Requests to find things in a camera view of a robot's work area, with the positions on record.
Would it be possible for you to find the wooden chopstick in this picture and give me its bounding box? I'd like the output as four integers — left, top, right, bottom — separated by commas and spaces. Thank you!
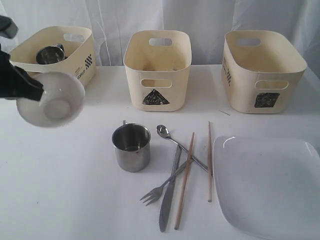
207, 122, 212, 203
174, 132, 195, 230

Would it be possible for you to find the white backdrop curtain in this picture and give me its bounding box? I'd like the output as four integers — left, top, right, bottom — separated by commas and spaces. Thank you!
0, 0, 320, 73

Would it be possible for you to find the steel fork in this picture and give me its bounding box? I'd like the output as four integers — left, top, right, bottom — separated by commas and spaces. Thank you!
140, 161, 187, 206

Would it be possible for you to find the white square plate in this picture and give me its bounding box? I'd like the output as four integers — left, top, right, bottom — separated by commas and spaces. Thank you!
213, 136, 320, 240

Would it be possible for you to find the cream bin with square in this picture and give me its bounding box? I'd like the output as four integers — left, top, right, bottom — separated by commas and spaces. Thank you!
221, 30, 308, 114

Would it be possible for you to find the white ceramic bowl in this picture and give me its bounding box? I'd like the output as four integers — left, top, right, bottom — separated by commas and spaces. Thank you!
16, 72, 86, 128

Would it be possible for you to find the cream bin with triangle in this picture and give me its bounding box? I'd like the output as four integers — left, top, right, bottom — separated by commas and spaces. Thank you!
124, 30, 192, 112

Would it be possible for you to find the steel mug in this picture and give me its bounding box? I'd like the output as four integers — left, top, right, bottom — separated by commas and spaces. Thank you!
35, 43, 68, 65
111, 120, 151, 173

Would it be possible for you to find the long steel spoon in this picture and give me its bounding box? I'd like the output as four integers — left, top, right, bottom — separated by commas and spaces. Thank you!
156, 124, 209, 172

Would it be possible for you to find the cream bin with circle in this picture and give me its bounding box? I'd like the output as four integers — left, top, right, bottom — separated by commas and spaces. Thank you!
10, 26, 96, 86

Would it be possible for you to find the steel table knife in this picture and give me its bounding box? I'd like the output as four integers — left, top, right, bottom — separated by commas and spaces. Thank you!
158, 146, 182, 233

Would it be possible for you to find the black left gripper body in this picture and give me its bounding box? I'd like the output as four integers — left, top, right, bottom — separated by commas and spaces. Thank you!
0, 15, 19, 39

